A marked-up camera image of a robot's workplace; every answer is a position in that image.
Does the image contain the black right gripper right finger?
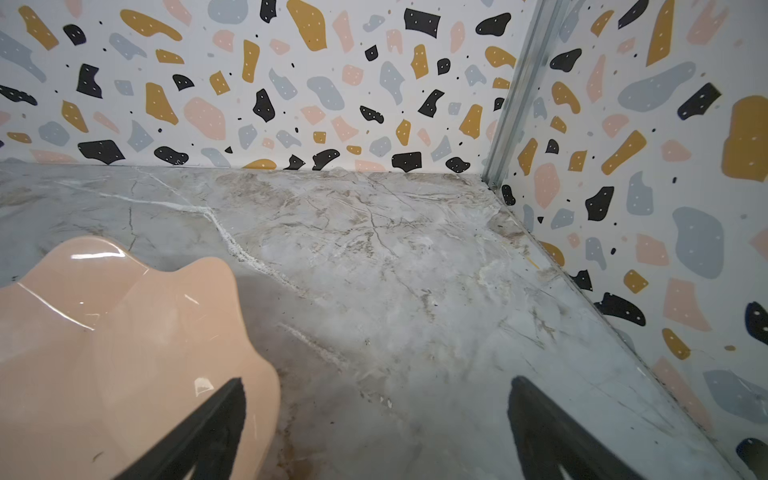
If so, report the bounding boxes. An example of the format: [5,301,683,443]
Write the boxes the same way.
[507,376,641,479]

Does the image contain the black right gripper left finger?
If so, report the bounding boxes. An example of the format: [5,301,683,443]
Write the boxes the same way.
[117,378,247,479]

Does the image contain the pink wavy fruit bowl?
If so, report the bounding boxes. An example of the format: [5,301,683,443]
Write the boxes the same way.
[1,237,280,479]

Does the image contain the aluminium right corner post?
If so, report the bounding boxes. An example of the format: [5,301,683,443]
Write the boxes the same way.
[482,0,569,191]

